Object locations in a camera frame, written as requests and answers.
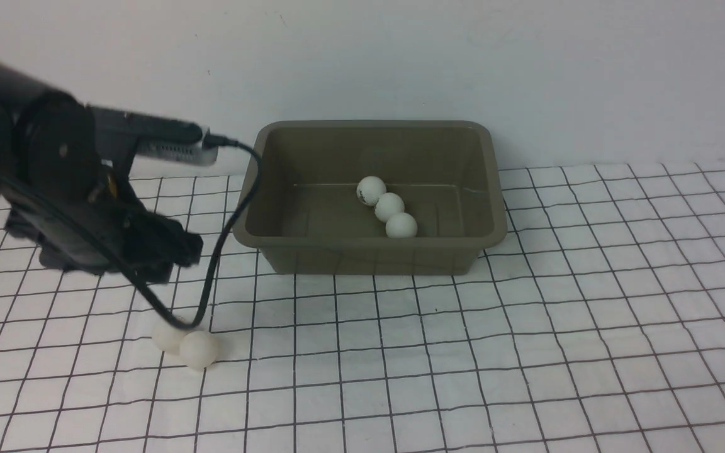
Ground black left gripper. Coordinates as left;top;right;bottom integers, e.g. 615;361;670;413
4;170;203;284

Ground plain white ball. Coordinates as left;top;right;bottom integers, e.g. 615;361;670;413
150;320;189;355
179;330;220;370

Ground white ball with logo bottom-left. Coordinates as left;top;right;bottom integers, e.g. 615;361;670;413
355;176;386;207

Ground white ball with logo top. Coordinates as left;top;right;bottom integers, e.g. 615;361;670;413
385;212;418;238

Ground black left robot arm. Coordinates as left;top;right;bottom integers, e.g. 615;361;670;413
0;64;205;283

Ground olive green plastic bin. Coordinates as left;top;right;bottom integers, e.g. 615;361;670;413
232;120;507;276

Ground white black grid tablecloth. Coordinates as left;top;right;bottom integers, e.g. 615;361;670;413
0;162;725;452

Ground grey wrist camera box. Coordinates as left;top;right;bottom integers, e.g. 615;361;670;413
87;105;218;172

